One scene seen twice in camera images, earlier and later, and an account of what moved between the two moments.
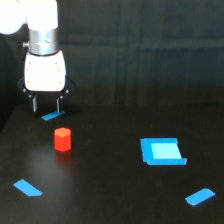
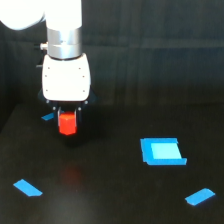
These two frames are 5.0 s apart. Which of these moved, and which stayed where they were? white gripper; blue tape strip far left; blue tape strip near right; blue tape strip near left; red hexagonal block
Moved: red hexagonal block; white gripper
Stayed: blue tape strip near right; blue tape strip far left; blue tape strip near left
